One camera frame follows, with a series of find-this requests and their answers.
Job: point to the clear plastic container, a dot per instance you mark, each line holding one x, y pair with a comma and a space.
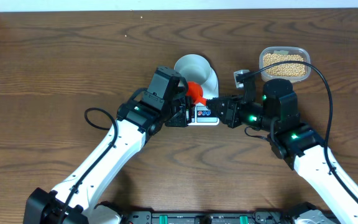
285, 51

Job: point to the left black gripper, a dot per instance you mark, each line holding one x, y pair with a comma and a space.
188, 109

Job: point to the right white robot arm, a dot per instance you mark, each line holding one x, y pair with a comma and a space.
293, 141

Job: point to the white digital kitchen scale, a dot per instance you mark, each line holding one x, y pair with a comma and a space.
203, 115

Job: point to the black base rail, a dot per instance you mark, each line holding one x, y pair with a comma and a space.
147, 217

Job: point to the grey round bowl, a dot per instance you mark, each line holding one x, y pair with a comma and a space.
194, 68

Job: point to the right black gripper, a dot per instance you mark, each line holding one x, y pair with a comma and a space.
230, 112

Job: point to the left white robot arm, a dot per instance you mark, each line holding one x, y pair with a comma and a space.
75, 200

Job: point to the soybeans in container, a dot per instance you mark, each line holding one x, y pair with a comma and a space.
284, 70

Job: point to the red plastic scoop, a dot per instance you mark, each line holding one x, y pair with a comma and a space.
196, 93

